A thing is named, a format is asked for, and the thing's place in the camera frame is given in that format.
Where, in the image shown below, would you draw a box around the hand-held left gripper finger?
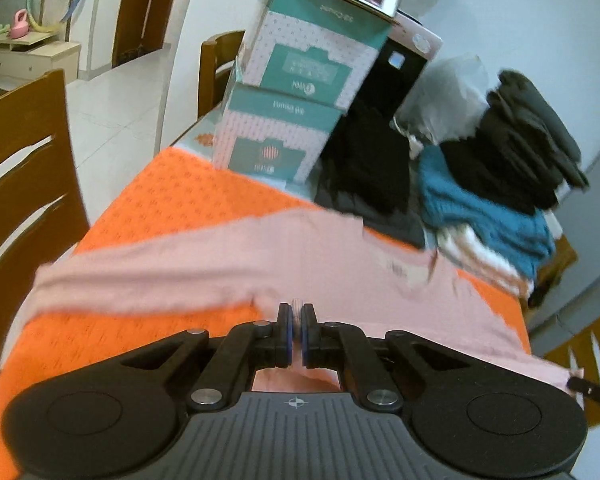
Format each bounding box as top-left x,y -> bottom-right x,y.
300,302 -> 473,413
122,302 -> 297,413

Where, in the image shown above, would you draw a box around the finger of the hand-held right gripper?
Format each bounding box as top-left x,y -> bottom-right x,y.
566,375 -> 600,413

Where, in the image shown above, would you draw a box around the pink shirt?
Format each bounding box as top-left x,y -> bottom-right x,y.
20,207 -> 583,396

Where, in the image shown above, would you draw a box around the folded black clothes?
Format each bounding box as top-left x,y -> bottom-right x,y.
315,100 -> 412,216

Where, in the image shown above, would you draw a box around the stack of dark folded clothes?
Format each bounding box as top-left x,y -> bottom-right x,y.
439,69 -> 591,213

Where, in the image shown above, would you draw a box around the folded dark grey garment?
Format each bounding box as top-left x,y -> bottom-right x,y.
314,185 -> 428,251

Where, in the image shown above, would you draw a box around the folded white pink towels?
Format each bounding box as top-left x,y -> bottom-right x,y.
435,225 -> 536,298

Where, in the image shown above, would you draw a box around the orange patterned table mat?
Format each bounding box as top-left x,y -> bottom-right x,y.
0,147 -> 533,480

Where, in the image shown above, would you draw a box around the folded teal knitted sweater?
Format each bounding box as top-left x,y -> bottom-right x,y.
417,145 -> 556,281

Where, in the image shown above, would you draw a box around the teal pink cardboard box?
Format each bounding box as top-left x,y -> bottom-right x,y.
212,82 -> 343,186
235,0 -> 406,111

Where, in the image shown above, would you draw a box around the small white object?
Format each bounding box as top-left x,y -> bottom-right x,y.
392,116 -> 423,157

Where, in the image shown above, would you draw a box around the black box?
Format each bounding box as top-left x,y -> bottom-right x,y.
352,37 -> 428,121

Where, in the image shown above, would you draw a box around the white plastic bag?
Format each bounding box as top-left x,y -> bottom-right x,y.
395,52 -> 496,146

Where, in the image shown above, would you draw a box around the brown wooden door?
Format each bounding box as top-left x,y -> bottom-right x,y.
112,0 -> 198,68

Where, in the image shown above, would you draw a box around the low beige cabinet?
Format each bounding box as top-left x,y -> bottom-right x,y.
0,32 -> 82,93

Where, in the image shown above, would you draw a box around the pink kettlebell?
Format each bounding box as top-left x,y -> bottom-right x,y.
9,9 -> 31,38

